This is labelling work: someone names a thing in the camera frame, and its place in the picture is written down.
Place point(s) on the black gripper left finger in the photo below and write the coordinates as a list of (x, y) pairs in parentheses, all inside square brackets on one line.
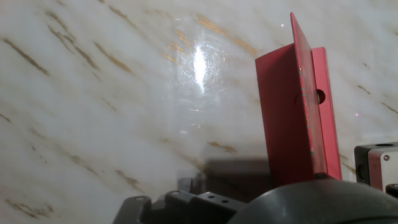
[(136, 211)]

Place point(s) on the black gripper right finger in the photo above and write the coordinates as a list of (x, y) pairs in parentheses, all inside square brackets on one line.
[(202, 208)]

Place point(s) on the grey box with red button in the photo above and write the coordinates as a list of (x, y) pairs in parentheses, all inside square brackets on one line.
[(388, 168)]

